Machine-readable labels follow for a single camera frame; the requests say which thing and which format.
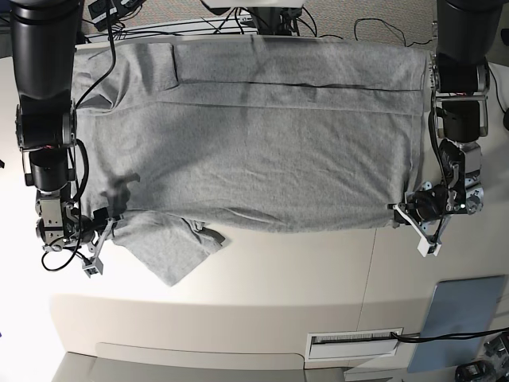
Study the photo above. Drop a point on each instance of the white cable grommet tray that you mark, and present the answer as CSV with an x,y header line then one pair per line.
x,y
348,346

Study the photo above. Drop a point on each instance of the robot base stand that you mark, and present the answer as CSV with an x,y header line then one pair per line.
x,y
278,18

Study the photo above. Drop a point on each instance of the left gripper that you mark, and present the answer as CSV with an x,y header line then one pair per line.
x,y
423,205

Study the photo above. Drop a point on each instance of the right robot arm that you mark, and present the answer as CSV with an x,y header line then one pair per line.
x,y
44,35

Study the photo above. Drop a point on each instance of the black device bottom right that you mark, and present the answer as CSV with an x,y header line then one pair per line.
x,y
477,371

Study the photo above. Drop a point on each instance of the grey T-shirt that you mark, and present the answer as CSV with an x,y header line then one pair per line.
x,y
290,135

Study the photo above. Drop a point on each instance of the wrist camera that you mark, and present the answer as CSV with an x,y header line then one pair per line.
x,y
92,266
429,247

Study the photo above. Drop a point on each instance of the black box device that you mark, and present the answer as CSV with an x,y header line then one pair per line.
x,y
98,11

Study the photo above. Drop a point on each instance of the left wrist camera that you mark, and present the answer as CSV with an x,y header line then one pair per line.
x,y
429,247

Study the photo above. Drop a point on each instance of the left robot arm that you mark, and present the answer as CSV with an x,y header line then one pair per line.
x,y
458,117

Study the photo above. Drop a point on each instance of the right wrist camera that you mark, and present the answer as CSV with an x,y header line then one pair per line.
x,y
92,266

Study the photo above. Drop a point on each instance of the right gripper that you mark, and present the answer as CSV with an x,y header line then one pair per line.
x,y
93,232

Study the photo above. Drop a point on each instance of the blue-grey mat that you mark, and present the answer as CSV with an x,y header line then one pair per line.
x,y
457,306

